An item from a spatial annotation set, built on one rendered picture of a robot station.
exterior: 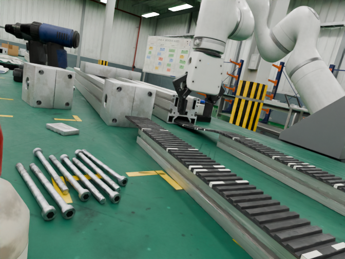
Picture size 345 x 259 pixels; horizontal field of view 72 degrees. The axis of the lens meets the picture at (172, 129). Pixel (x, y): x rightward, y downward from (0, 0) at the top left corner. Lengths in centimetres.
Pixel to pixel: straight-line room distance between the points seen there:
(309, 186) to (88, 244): 32
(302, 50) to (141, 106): 65
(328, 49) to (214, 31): 844
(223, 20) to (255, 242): 52
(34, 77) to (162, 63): 609
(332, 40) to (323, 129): 827
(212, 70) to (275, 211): 46
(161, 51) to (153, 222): 656
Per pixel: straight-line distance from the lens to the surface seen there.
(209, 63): 63
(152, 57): 692
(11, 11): 1559
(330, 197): 40
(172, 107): 68
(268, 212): 23
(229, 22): 65
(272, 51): 106
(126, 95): 53
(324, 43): 913
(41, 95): 64
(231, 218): 24
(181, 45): 637
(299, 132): 86
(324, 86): 93
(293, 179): 42
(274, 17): 401
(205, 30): 63
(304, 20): 103
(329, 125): 83
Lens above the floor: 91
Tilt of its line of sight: 12 degrees down
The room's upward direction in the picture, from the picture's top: 11 degrees clockwise
